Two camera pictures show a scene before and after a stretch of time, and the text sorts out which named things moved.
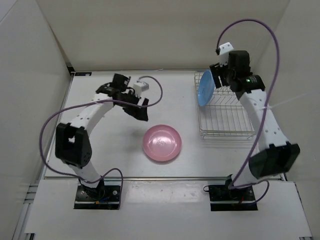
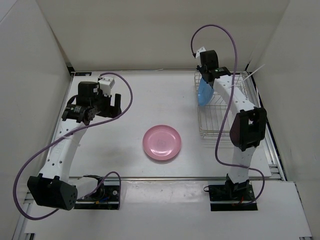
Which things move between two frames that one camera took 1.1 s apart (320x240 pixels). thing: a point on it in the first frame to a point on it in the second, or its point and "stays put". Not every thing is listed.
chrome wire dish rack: [224, 116] stays put
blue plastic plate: [206, 88] stays put
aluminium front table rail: [60, 178] stays put
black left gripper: [141, 113] to [110, 111]
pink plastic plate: [162, 142] stays put
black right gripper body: [229, 76] to [201, 69]
